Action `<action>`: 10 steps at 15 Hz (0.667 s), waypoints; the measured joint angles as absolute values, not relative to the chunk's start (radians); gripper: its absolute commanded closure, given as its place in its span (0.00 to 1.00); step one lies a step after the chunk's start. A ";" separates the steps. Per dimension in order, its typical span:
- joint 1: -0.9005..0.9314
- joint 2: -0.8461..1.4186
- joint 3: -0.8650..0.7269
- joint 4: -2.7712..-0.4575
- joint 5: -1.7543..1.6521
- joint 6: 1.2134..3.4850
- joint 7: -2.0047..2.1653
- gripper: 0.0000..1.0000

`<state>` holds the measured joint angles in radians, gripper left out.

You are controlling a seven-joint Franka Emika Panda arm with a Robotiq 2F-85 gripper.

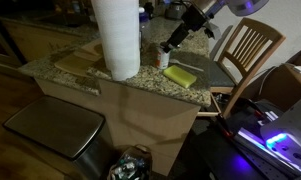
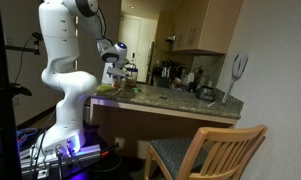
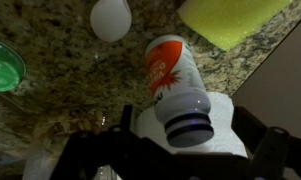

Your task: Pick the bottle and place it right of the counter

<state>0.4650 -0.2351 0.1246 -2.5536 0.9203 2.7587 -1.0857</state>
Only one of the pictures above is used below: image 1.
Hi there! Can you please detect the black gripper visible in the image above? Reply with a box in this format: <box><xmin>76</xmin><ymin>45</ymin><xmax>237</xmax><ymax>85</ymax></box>
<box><xmin>160</xmin><ymin>2</ymin><xmax>220</xmax><ymax>53</ymax></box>

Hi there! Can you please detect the white orange vitamin bottle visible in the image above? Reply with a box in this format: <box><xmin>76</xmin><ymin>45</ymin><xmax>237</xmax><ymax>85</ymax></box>
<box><xmin>156</xmin><ymin>47</ymin><xmax>170</xmax><ymax>70</ymax></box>

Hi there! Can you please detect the robot base metal plate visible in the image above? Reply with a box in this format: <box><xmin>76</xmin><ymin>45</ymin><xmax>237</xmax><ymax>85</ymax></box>
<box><xmin>223</xmin><ymin>99</ymin><xmax>301</xmax><ymax>179</ymax></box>

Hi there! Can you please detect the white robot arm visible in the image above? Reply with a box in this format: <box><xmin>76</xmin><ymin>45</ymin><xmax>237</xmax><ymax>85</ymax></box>
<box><xmin>160</xmin><ymin>0</ymin><xmax>269</xmax><ymax>53</ymax></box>

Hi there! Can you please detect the dark pot on counter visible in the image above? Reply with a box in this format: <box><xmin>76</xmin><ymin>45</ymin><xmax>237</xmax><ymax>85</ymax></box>
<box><xmin>165</xmin><ymin>1</ymin><xmax>186</xmax><ymax>20</ymax></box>

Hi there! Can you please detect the granite counter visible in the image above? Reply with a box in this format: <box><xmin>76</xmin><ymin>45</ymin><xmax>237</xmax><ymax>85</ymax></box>
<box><xmin>19</xmin><ymin>17</ymin><xmax>211</xmax><ymax>176</ymax></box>

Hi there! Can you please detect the white plastic spoon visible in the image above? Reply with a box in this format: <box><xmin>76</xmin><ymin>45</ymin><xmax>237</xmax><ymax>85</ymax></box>
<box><xmin>169</xmin><ymin>59</ymin><xmax>204</xmax><ymax>72</ymax></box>

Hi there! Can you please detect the yellow sponge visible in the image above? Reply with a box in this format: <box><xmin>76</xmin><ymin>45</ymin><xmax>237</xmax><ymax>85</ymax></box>
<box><xmin>163</xmin><ymin>65</ymin><xmax>197</xmax><ymax>88</ymax></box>

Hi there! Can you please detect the paper towel roll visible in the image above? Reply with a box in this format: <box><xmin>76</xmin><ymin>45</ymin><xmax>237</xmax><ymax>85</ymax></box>
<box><xmin>91</xmin><ymin>0</ymin><xmax>140</xmax><ymax>81</ymax></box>

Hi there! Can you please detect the wooden chair grey seat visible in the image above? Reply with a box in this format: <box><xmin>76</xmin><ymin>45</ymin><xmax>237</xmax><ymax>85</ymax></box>
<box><xmin>198</xmin><ymin>18</ymin><xmax>285</xmax><ymax>118</ymax></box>

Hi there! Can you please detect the wooden cutting board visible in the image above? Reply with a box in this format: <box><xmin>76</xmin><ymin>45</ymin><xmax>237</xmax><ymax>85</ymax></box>
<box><xmin>54</xmin><ymin>39</ymin><xmax>103</xmax><ymax>77</ymax></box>

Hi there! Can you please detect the bag of recyclables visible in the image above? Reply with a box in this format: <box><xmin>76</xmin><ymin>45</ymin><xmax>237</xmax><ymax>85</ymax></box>
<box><xmin>107</xmin><ymin>145</ymin><xmax>152</xmax><ymax>180</ymax></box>

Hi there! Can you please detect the stainless steel trash can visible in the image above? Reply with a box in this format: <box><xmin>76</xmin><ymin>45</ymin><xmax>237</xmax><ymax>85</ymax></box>
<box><xmin>4</xmin><ymin>96</ymin><xmax>111</xmax><ymax>180</ymax></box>

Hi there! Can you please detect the cardboard box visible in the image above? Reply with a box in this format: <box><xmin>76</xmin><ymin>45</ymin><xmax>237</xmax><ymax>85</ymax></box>
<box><xmin>259</xmin><ymin>50</ymin><xmax>301</xmax><ymax>111</ymax></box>

